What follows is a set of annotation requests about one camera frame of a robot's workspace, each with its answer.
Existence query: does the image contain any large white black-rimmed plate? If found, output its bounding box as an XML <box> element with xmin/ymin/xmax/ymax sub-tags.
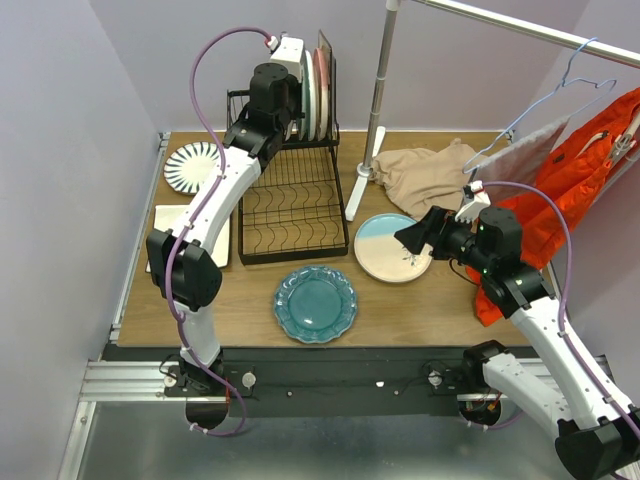
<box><xmin>153</xmin><ymin>205</ymin><xmax>231</xmax><ymax>269</ymax></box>

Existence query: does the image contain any silver clothes rack stand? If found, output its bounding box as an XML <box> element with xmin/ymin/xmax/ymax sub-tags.
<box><xmin>345</xmin><ymin>1</ymin><xmax>639</xmax><ymax>222</ymax></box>

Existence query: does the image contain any teal scalloped plate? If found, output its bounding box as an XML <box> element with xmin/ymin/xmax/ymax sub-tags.
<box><xmin>273</xmin><ymin>265</ymin><xmax>358</xmax><ymax>344</ymax></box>

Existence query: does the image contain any white blue striped plate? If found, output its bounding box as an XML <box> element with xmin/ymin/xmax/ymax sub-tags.
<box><xmin>163</xmin><ymin>141</ymin><xmax>220</xmax><ymax>195</ymax></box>

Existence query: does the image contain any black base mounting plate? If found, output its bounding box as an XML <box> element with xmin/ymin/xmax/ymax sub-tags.
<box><xmin>160</xmin><ymin>347</ymin><xmax>507</xmax><ymax>422</ymax></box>

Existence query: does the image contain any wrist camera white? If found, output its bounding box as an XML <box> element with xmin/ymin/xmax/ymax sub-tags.
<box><xmin>265</xmin><ymin>35</ymin><xmax>306</xmax><ymax>83</ymax></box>
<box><xmin>455</xmin><ymin>181</ymin><xmax>491</xmax><ymax>224</ymax></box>

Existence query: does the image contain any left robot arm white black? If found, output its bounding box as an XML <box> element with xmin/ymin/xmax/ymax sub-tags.
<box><xmin>146</xmin><ymin>60</ymin><xmax>307</xmax><ymax>395</ymax></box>

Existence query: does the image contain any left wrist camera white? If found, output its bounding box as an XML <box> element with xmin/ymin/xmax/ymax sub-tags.
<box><xmin>265</xmin><ymin>35</ymin><xmax>306</xmax><ymax>83</ymax></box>

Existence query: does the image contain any black wire dish rack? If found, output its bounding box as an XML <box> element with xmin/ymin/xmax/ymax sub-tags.
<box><xmin>237</xmin><ymin>58</ymin><xmax>349</xmax><ymax>266</ymax></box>

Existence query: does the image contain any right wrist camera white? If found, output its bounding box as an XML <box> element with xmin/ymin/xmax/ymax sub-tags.
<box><xmin>455</xmin><ymin>181</ymin><xmax>491</xmax><ymax>224</ymax></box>

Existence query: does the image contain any aluminium rail frame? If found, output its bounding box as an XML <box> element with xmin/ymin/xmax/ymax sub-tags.
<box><xmin>54</xmin><ymin>131</ymin><xmax>640</xmax><ymax>480</ymax></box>

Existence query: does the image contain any beige cloth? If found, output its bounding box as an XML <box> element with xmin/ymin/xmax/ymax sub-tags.
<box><xmin>371</xmin><ymin>138</ymin><xmax>476</xmax><ymax>220</ymax></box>

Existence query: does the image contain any grey cloth on hanger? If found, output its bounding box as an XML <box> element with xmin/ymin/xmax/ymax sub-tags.
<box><xmin>473</xmin><ymin>116</ymin><xmax>570</xmax><ymax>186</ymax></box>

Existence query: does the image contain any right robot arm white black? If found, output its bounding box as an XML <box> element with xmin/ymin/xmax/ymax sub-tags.
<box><xmin>394</xmin><ymin>206</ymin><xmax>639</xmax><ymax>479</ymax></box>

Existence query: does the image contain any orange garment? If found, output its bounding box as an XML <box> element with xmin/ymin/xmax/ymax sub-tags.
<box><xmin>469</xmin><ymin>85</ymin><xmax>640</xmax><ymax>329</ymax></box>

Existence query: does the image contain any mint green plate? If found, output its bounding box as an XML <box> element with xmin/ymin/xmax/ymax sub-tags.
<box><xmin>300</xmin><ymin>50</ymin><xmax>310</xmax><ymax>140</ymax></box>

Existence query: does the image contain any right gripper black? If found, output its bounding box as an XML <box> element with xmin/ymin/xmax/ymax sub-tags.
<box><xmin>395</xmin><ymin>203</ymin><xmax>494</xmax><ymax>273</ymax></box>

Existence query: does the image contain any pink plate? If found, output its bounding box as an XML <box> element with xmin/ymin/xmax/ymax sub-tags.
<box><xmin>313</xmin><ymin>48</ymin><xmax>329</xmax><ymax>140</ymax></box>

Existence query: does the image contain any blue wire hanger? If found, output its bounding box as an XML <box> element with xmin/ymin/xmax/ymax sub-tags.
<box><xmin>460</xmin><ymin>36</ymin><xmax>618</xmax><ymax>176</ymax></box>

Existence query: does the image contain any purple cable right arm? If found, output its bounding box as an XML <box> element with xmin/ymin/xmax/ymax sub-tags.
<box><xmin>479</xmin><ymin>180</ymin><xmax>640</xmax><ymax>451</ymax></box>

